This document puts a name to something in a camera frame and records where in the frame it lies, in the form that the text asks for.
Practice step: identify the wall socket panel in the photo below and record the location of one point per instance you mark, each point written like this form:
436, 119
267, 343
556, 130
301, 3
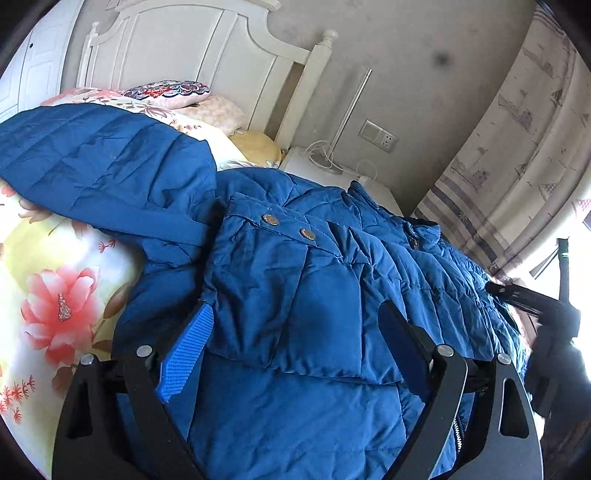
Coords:
378, 136

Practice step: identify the blue quilted down jacket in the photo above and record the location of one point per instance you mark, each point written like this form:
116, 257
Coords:
296, 381

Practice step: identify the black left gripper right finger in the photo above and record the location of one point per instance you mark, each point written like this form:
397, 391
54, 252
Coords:
481, 404

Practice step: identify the embroidered decorative pillow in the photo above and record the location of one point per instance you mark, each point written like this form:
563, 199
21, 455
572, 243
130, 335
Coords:
170, 94

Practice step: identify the silver desk lamp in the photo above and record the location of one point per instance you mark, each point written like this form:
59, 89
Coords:
321, 153

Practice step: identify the yellow floral pillow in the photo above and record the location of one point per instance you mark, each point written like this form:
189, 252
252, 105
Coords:
257, 148

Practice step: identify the beige patterned pillow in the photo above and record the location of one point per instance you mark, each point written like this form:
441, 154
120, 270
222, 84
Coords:
218, 112

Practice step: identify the white wooden headboard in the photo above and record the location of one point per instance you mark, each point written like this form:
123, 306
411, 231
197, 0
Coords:
224, 44

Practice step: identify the floral bed quilt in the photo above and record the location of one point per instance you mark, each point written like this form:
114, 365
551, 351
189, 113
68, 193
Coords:
63, 286

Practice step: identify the white nightstand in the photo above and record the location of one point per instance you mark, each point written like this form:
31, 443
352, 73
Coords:
299, 163

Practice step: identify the white wardrobe door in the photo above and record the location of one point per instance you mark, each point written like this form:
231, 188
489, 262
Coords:
34, 73

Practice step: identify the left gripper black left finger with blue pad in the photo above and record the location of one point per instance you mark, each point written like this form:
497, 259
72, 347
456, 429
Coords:
116, 420

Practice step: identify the patterned striped curtain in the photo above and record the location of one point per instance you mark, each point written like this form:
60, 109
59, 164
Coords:
522, 179

